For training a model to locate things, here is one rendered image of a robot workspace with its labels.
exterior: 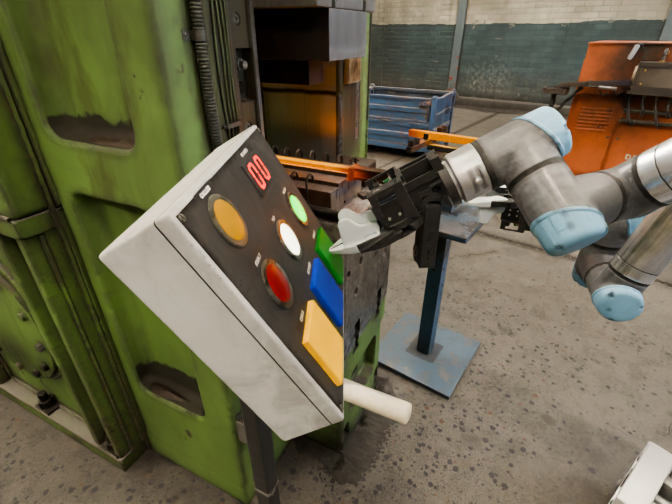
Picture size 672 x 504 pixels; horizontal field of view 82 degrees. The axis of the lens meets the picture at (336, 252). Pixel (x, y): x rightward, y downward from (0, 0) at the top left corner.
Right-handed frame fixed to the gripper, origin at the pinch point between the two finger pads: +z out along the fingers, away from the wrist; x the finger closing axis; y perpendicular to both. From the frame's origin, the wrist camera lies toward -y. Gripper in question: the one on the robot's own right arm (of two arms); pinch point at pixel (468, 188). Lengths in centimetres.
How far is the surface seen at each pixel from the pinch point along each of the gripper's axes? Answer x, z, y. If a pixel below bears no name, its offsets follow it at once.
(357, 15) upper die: 1.7, 30.6, -35.7
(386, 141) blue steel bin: 362, 143, 83
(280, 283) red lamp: -64, 10, -9
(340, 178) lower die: -4.2, 31.8, 0.9
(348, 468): -19, 21, 100
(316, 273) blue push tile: -54, 12, -4
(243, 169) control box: -56, 20, -18
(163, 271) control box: -74, 15, -15
